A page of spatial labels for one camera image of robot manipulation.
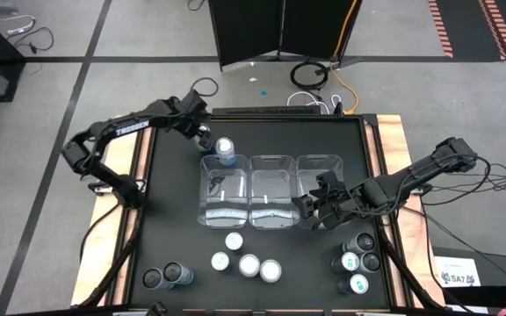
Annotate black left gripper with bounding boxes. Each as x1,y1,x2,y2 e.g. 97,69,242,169
174,107,217,151

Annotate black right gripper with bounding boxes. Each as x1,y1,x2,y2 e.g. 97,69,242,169
295,186,362,230

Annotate blue silver Red Bull can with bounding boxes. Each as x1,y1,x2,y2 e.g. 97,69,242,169
224,231,245,257
210,251,232,276

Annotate clear plastic bin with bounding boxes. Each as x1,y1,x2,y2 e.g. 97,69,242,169
196,153,250,230
295,153,353,230
247,153,299,231

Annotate black folding partition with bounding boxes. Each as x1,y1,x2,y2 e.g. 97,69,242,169
207,0,365,72

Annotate white paper sign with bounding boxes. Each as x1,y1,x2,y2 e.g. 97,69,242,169
433,255,482,289

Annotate black box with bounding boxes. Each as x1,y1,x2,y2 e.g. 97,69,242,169
430,246,506,311

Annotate black mat orange stripes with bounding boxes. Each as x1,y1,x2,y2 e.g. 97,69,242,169
426,0,506,62

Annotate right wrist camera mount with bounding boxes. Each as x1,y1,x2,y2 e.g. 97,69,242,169
315,169,345,198

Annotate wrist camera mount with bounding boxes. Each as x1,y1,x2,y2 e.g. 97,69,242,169
315,169,345,198
181,89,211,113

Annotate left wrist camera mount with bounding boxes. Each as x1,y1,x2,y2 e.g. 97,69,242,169
181,89,211,113

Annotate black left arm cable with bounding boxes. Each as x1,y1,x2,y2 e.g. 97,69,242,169
190,76,220,98

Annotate black coiled cable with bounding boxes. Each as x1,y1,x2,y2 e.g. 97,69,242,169
289,60,330,92

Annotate orange extension cable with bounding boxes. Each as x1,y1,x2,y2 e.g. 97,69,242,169
329,0,360,116

